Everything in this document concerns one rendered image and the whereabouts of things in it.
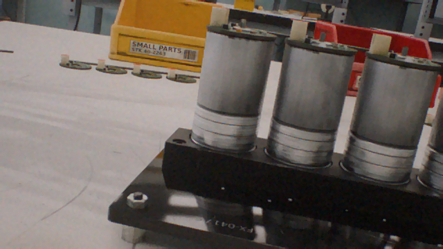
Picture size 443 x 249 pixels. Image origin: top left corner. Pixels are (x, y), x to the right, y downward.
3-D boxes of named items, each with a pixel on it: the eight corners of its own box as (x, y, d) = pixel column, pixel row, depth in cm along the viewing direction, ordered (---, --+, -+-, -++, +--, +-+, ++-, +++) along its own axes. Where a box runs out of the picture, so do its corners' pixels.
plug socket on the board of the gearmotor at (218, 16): (230, 30, 17) (234, 10, 17) (206, 25, 17) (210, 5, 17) (233, 28, 18) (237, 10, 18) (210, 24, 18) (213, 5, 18)
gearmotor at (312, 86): (327, 196, 17) (361, 50, 16) (257, 182, 17) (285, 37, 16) (324, 173, 19) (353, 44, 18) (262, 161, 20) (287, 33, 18)
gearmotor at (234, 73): (248, 180, 17) (275, 35, 16) (181, 167, 18) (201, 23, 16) (254, 159, 20) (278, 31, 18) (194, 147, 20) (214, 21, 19)
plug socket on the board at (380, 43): (394, 58, 16) (399, 38, 16) (369, 53, 17) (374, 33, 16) (390, 55, 17) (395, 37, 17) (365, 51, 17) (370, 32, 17)
